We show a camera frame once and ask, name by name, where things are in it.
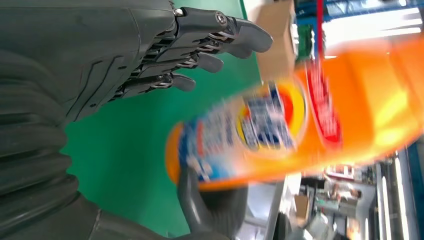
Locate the green plastic crate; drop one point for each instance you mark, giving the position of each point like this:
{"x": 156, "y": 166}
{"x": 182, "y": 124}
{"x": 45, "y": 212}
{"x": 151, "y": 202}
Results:
{"x": 304, "y": 43}

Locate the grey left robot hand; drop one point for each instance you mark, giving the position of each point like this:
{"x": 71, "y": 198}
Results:
{"x": 82, "y": 49}

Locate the blue metal rack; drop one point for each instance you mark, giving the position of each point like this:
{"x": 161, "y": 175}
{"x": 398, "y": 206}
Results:
{"x": 348, "y": 5}

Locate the white cabinet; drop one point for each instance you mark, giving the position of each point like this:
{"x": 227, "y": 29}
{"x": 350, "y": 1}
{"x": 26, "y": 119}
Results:
{"x": 261, "y": 205}

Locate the brown cardboard box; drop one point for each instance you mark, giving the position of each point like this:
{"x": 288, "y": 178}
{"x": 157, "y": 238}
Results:
{"x": 276, "y": 43}

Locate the white table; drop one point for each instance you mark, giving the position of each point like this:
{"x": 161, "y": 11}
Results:
{"x": 249, "y": 6}

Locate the red pole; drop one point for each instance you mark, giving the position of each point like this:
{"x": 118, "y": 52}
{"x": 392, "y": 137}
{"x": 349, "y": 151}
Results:
{"x": 320, "y": 30}

